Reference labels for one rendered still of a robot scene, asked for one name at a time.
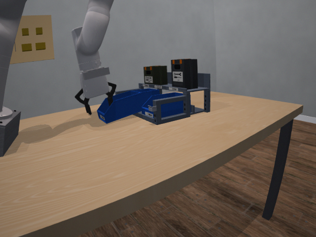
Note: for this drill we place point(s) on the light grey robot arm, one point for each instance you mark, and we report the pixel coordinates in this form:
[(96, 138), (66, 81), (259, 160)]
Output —
[(87, 40)]

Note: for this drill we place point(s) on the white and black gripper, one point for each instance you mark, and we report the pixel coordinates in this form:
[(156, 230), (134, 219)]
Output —
[(94, 87)]

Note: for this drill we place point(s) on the grey shelf rack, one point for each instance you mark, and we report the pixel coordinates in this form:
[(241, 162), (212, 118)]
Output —
[(203, 84)]

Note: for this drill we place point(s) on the dark green tool case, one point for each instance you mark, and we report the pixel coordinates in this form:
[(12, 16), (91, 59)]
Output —
[(155, 75)]

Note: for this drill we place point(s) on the blue bin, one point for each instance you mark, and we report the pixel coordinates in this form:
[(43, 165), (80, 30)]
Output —
[(124, 104), (147, 93), (168, 109)]

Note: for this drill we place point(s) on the black tool case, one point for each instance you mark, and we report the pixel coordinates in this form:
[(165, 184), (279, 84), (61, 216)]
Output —
[(184, 73)]

